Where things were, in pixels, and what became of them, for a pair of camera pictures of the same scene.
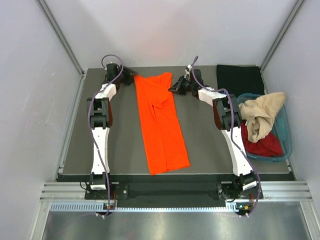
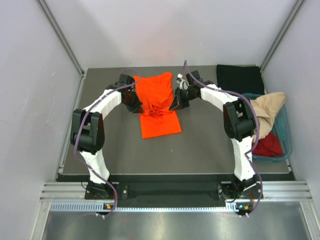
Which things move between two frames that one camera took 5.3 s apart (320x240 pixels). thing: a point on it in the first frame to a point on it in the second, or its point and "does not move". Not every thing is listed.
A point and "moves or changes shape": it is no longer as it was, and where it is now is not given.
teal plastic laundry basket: x=281 y=125 does not move
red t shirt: x=270 y=145 does not move
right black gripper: x=177 y=86 to x=176 y=104
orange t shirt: x=165 y=142 moves or changes shape
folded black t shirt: x=236 y=79 does not move
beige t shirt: x=259 y=114 does not move
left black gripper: x=129 y=74 to x=136 y=107
